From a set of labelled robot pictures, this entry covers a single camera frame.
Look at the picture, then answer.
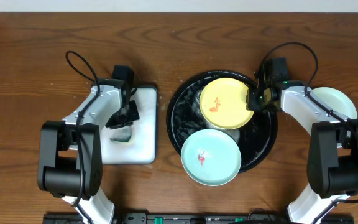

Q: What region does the green sponge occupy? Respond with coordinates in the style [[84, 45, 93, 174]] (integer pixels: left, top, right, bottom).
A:
[[110, 126, 132, 143]]

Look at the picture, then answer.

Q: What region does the yellow plate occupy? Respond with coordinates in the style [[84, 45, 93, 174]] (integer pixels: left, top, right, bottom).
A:
[[199, 78, 254, 129]]

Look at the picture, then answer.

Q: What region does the light green plate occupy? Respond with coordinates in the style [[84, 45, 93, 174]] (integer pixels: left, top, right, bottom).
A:
[[180, 129, 242, 187], [313, 87, 358, 119]]

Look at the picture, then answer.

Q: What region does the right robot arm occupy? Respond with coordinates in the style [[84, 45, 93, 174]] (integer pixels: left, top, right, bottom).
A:
[[247, 58, 358, 223]]

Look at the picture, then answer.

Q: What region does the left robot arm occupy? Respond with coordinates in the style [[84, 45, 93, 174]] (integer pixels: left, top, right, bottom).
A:
[[37, 78, 135, 223]]

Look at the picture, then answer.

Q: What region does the black tray with foam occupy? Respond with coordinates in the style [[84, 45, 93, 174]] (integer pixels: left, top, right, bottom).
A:
[[101, 85, 158, 165]]

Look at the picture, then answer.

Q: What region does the round black tray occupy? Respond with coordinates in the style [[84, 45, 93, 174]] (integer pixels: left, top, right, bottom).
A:
[[166, 70, 278, 173]]

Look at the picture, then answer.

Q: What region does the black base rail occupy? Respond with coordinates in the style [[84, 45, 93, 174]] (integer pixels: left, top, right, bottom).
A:
[[42, 212, 355, 224]]

